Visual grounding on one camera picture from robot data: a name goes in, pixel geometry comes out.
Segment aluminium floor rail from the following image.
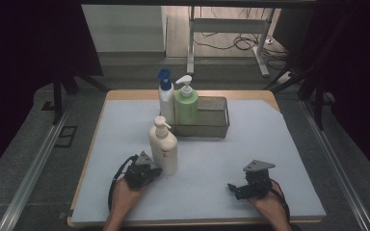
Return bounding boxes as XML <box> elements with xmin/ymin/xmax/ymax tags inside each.
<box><xmin>0</xmin><ymin>95</ymin><xmax>75</xmax><ymax>231</ymax></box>
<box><xmin>300</xmin><ymin>99</ymin><xmax>369</xmax><ymax>231</ymax></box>

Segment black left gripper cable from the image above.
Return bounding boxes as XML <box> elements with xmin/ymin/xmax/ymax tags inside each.
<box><xmin>107</xmin><ymin>154</ymin><xmax>140</xmax><ymax>214</ymax></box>

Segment white bottle with blue cap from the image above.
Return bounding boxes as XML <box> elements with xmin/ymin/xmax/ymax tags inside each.
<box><xmin>157</xmin><ymin>67</ymin><xmax>176</xmax><ymax>125</ymax></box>

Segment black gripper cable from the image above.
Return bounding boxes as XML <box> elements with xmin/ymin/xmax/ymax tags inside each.
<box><xmin>269</xmin><ymin>178</ymin><xmax>292</xmax><ymax>223</ymax></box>
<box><xmin>107</xmin><ymin>154</ymin><xmax>140</xmax><ymax>214</ymax></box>

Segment white metal desk frame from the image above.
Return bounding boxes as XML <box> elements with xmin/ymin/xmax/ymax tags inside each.
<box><xmin>186</xmin><ymin>5</ymin><xmax>271</xmax><ymax>78</ymax></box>

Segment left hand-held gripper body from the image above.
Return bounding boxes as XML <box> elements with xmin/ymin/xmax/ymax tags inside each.
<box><xmin>123</xmin><ymin>150</ymin><xmax>157</xmax><ymax>190</ymax></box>

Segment black metal stand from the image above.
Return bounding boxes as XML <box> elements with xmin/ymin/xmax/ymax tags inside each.
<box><xmin>51</xmin><ymin>68</ymin><xmax>110</xmax><ymax>126</ymax></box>
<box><xmin>263</xmin><ymin>13</ymin><xmax>351</xmax><ymax>131</ymax></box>

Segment light blue table mat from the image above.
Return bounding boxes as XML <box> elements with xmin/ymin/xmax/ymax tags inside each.
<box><xmin>71</xmin><ymin>98</ymin><xmax>328</xmax><ymax>224</ymax></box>

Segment green pump bottle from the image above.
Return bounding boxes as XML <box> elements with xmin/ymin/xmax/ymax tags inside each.
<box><xmin>173</xmin><ymin>74</ymin><xmax>199</xmax><ymax>126</ymax></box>

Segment cream pump bottle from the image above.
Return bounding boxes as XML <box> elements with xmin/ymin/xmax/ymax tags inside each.
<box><xmin>147</xmin><ymin>115</ymin><xmax>179</xmax><ymax>176</ymax></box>

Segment black floor cables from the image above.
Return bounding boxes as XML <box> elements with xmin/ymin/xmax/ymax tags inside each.
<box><xmin>193</xmin><ymin>6</ymin><xmax>291</xmax><ymax>70</ymax></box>

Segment wooden table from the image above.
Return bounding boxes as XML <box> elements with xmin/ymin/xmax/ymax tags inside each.
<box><xmin>66</xmin><ymin>90</ymin><xmax>328</xmax><ymax>229</ymax></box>

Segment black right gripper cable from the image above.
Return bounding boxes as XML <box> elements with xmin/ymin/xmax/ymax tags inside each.
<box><xmin>269</xmin><ymin>178</ymin><xmax>292</xmax><ymax>223</ymax></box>

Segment metal wire basket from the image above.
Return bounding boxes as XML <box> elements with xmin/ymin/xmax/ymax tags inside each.
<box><xmin>169</xmin><ymin>95</ymin><xmax>231</xmax><ymax>139</ymax></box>

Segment white cabinet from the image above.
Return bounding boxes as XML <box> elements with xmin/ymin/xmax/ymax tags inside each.
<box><xmin>81</xmin><ymin>4</ymin><xmax>168</xmax><ymax>54</ymax></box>

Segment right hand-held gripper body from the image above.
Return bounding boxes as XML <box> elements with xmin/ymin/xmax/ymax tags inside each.
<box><xmin>242</xmin><ymin>159</ymin><xmax>277</xmax><ymax>199</ymax></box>

